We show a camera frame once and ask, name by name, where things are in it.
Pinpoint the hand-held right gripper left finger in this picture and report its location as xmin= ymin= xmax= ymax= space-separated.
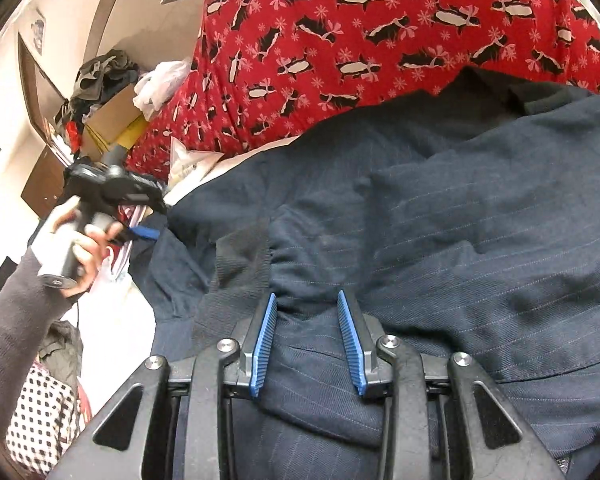
xmin=47 ymin=292 xmax=281 ymax=480

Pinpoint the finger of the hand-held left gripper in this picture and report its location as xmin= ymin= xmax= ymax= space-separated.
xmin=111 ymin=225 xmax=160 ymax=242

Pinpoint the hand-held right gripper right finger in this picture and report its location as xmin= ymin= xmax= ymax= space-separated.
xmin=336 ymin=289 xmax=567 ymax=480

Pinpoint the navy pinstriped garment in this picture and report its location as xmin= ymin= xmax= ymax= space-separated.
xmin=140 ymin=67 xmax=600 ymax=480

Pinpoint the person's left forearm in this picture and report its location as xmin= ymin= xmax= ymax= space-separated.
xmin=0 ymin=247 xmax=81 ymax=461

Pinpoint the pile of dark clothes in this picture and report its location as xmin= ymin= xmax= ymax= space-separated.
xmin=55 ymin=50 xmax=142 ymax=128

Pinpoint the person's left hand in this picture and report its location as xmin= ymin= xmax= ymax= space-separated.
xmin=51 ymin=196 xmax=127 ymax=299

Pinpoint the red striped plastic bag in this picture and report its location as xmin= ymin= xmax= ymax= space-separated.
xmin=99 ymin=204 xmax=148 ymax=282

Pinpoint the cardboard box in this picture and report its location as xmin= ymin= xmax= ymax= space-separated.
xmin=80 ymin=82 xmax=151 ymax=162

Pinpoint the clear plastic packaging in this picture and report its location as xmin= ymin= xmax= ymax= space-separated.
xmin=166 ymin=136 xmax=227 ymax=187

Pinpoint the white plastic bag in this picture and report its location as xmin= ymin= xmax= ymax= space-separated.
xmin=132 ymin=57 xmax=194 ymax=121

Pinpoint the wooden framed mirror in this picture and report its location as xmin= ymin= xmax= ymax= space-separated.
xmin=17 ymin=31 xmax=67 ymax=142

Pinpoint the dark grey cloth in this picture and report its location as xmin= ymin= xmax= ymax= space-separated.
xmin=39 ymin=320 xmax=84 ymax=377

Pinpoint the polka dot cloth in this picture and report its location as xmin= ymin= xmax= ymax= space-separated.
xmin=4 ymin=364 xmax=82 ymax=477

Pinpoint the red penguin print blanket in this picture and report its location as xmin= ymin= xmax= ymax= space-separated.
xmin=125 ymin=0 xmax=600 ymax=181

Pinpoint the wall sticker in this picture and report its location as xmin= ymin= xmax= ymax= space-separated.
xmin=29 ymin=9 xmax=47 ymax=54

